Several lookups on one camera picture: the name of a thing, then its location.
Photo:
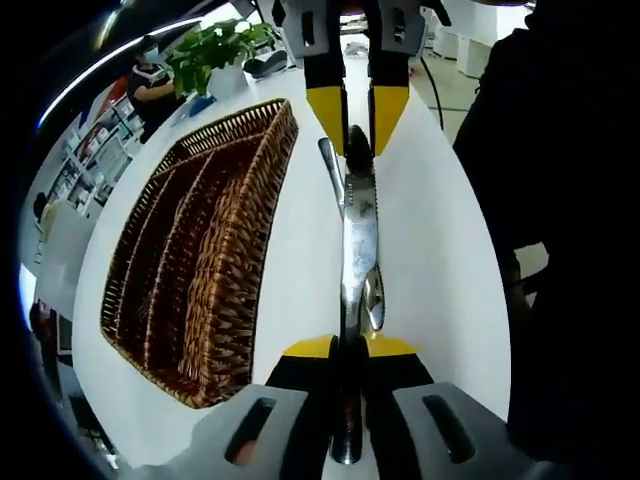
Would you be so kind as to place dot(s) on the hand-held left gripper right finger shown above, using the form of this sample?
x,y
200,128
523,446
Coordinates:
x,y
400,370

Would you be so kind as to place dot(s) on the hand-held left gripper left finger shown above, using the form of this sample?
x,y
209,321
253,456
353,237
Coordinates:
x,y
300,370

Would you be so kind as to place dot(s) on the silver spoon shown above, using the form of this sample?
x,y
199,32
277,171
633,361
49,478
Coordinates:
x,y
332,175

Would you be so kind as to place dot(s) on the silver knife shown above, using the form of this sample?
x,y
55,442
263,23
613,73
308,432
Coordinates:
x,y
359,235

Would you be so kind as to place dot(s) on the wicker utensil storage basket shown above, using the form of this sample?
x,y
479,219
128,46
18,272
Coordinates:
x,y
200,260

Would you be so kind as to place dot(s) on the white storage shelving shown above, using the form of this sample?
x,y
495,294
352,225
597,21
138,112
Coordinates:
x,y
95,155

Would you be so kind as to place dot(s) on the black curved object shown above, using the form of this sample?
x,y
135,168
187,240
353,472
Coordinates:
x,y
265,65

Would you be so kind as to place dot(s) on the white plant pot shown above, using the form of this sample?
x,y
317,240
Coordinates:
x,y
227,82

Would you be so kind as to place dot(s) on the small blue object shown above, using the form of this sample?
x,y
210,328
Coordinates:
x,y
204,104

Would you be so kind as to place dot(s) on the green leafy plant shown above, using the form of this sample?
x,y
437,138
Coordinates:
x,y
215,45

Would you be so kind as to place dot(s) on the person in dark clothes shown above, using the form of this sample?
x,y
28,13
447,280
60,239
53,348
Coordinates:
x,y
575,225

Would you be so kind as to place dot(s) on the long curved ceiling light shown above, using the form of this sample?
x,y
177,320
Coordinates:
x,y
100,65

